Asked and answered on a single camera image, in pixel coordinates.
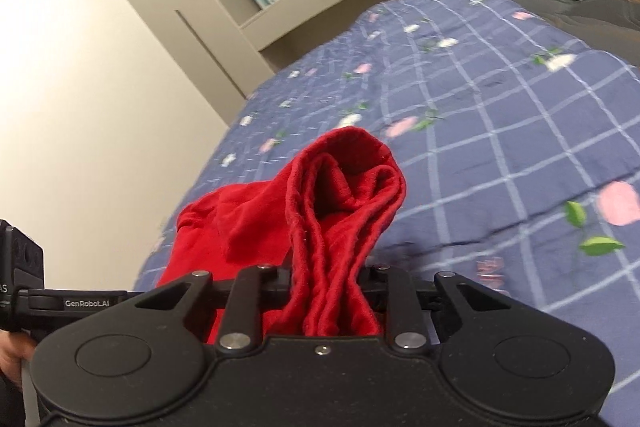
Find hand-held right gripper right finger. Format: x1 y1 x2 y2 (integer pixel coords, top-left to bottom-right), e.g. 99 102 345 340
366 263 523 353

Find blue checked floral bedsheet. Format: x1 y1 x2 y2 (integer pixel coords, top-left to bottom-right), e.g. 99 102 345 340
137 0 640 425

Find dark grey blanket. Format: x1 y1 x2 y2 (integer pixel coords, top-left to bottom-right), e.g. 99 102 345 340
465 0 640 68

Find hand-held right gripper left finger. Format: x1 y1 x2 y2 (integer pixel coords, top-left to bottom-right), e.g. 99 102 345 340
134 264 292 352

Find person's left hand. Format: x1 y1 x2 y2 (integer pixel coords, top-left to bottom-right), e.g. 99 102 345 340
0 330 37 380

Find red pants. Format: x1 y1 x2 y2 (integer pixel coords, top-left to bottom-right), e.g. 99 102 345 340
155 126 409 344

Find beige built-in wardrobe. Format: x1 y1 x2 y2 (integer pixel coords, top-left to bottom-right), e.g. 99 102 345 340
82 0 282 128

